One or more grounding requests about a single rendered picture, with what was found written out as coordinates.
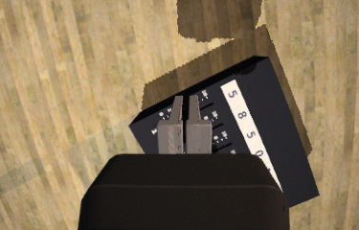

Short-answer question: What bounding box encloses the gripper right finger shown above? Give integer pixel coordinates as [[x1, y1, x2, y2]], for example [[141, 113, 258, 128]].
[[186, 96, 212, 153]]

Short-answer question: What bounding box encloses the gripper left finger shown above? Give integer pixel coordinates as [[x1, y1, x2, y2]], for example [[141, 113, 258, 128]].
[[156, 96, 186, 153]]

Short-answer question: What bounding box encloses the black lighting desk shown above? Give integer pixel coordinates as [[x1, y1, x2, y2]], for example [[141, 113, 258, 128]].
[[129, 56, 320, 208]]

